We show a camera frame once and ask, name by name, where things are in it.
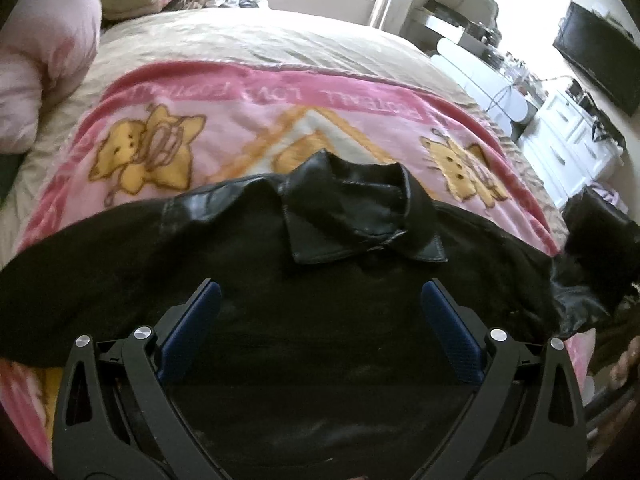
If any black leather jacket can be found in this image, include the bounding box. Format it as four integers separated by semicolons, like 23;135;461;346
1;152;608;479

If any white drawer dresser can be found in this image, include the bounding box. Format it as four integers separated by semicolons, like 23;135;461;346
516;93;623;209

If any pink cartoon bear blanket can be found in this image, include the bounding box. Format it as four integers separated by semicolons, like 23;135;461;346
0;60;591;470

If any white long desk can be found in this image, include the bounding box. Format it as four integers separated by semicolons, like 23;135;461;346
431;38;537;136

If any pink quilted comforter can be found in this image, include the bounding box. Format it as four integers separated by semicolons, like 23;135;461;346
1;0;102;155

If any beige bed cover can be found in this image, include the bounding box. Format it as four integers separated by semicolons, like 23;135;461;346
1;9;568;263

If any black printer on desk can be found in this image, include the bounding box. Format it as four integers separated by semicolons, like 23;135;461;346
423;0;502;47

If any black wall television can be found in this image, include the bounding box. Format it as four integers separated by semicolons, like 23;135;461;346
553;1;639;116

